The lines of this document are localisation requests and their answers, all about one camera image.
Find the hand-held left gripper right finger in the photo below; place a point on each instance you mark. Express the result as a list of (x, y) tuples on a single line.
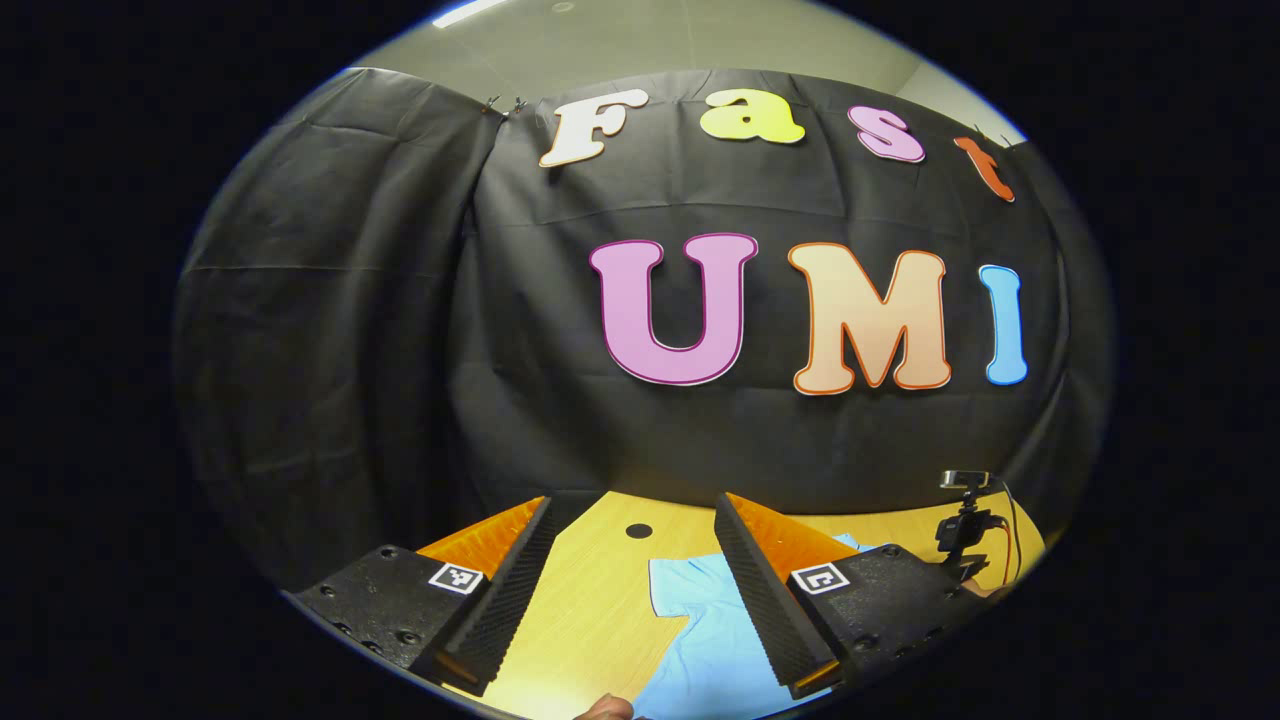
[(770, 610)]

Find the black backdrop cloth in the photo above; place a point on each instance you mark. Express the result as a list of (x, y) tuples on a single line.
[(400, 350)]

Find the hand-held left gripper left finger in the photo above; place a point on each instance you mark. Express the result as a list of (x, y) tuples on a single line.
[(510, 600)]

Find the light blue T-shirt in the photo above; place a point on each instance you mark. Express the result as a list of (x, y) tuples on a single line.
[(700, 640)]

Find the ceiling light panel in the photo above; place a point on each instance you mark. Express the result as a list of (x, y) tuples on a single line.
[(470, 12)]

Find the black table grommet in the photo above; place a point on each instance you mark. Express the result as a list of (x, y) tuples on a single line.
[(638, 530)]

